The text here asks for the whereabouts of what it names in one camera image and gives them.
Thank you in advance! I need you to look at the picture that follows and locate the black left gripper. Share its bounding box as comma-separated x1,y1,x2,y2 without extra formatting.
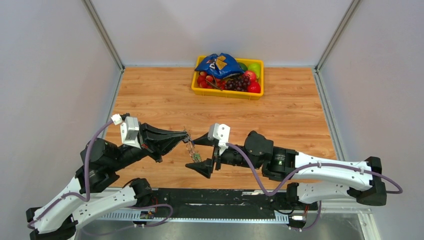
110,120,190,171

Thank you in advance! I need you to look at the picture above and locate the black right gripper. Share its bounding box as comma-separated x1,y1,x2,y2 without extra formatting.
185,132,262,179

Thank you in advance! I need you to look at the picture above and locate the large metal key organizer ring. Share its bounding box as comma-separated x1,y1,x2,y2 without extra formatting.
183,127,203,164

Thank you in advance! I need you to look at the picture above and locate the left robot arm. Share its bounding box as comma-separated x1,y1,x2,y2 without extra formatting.
26,116,191,240

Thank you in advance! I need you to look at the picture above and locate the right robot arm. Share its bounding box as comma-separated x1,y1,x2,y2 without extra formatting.
185,131,388,209

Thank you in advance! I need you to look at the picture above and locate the yellow plastic bin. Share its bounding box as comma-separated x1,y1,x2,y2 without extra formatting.
191,56,264,100

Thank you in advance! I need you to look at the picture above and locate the red cherry cluster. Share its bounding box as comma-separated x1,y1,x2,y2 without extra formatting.
196,71,225,91

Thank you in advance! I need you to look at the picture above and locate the purple grape bunch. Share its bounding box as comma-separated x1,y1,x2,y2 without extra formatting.
224,75,251,92

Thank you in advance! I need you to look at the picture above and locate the red tomato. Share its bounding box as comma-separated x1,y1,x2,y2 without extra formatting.
247,81,261,94

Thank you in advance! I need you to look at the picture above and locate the blue chips bag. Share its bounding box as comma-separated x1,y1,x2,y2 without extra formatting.
195,53,245,79

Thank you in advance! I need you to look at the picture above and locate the red apple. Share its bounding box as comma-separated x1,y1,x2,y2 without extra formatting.
243,70,258,82

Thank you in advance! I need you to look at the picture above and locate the dark green avocado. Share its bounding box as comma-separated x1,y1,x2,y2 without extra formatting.
238,62,248,72

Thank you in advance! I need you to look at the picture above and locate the green apple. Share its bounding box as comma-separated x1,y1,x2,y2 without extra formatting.
247,62,262,79

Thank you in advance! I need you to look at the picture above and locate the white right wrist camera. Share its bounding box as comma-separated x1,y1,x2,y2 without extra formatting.
207,123,231,156

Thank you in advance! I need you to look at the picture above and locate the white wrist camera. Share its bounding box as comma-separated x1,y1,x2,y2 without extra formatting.
110,113,141,149
207,123,231,156

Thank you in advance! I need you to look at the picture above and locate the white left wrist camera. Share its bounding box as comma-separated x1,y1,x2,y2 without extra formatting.
110,113,141,149

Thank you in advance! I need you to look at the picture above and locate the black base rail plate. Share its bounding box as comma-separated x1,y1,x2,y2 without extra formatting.
131,188,318,220

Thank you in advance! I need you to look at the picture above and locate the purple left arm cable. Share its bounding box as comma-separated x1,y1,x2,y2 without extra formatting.
27,119,175,230

